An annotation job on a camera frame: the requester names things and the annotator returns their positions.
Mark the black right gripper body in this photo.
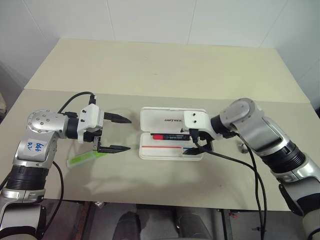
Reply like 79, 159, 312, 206
179, 127, 214, 151

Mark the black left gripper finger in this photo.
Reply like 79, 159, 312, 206
96, 144, 132, 154
103, 112, 132, 124

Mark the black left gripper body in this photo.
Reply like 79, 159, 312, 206
83, 127, 104, 152

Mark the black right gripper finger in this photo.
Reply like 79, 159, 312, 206
183, 146, 206, 156

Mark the red capped black marker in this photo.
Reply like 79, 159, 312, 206
150, 133, 193, 142

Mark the green translucent highlighter marker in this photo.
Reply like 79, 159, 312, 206
66, 150, 109, 168

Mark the white plastic pencil case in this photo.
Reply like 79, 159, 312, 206
138, 106, 214, 161

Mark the small grey object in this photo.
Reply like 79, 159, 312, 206
237, 141, 249, 154

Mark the white label with blue writing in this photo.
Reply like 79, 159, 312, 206
25, 137, 49, 157

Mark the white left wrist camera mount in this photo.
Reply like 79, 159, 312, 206
76, 104, 105, 144

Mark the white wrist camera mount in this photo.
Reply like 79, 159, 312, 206
76, 104, 105, 144
183, 109, 214, 140

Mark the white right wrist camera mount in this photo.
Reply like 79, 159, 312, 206
183, 109, 214, 140

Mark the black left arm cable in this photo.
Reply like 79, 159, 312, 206
34, 91, 98, 237

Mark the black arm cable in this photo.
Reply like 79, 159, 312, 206
34, 91, 98, 237
188, 127, 269, 240

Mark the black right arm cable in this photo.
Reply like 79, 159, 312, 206
188, 127, 269, 240

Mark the red brown metal frame bar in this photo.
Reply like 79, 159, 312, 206
73, 201, 92, 240

